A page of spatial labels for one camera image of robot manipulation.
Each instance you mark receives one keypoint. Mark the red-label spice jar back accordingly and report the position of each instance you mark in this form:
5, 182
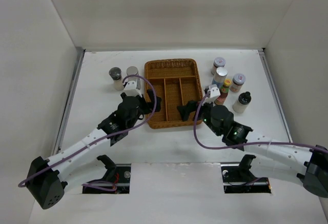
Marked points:
218, 62

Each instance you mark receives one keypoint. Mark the black-top salt grinder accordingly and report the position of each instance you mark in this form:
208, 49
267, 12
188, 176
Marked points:
115, 74

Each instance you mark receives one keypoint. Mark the red-label spice jar right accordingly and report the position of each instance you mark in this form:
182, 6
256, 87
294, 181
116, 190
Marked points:
237, 82

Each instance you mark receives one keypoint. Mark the brown wicker divided tray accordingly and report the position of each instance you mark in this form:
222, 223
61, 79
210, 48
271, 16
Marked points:
176, 82

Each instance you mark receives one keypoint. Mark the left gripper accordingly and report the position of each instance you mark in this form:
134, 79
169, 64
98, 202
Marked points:
148, 107

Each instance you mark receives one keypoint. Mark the white-lid blue-label shaker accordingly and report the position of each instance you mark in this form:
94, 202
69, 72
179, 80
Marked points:
219, 76

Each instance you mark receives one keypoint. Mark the black-cap white bottle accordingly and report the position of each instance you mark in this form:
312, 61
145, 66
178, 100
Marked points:
242, 102

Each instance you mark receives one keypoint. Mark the yellow-cap hot sauce bottle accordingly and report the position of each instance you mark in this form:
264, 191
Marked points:
224, 90

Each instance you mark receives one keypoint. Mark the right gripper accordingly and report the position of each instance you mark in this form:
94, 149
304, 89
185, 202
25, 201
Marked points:
185, 109

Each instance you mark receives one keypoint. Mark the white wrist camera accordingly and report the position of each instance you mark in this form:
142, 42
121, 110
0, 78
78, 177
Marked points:
131, 89
213, 93

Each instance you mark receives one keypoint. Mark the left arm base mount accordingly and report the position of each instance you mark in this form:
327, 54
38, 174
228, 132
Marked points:
115, 179

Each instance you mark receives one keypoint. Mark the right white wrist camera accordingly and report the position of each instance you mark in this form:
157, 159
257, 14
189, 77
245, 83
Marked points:
213, 93

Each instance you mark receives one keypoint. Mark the silver-lid spice jar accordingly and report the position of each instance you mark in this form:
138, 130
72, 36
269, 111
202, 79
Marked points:
132, 70

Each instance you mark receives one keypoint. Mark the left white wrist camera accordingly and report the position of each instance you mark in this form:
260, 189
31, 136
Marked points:
131, 89

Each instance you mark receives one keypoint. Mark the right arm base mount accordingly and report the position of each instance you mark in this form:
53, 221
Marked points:
238, 179

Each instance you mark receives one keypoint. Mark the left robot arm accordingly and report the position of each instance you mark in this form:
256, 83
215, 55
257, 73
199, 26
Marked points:
47, 179

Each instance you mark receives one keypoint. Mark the red-label spice jar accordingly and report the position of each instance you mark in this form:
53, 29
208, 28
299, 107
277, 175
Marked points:
218, 62
237, 82

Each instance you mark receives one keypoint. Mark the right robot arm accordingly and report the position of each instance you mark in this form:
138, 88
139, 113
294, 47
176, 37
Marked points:
302, 164

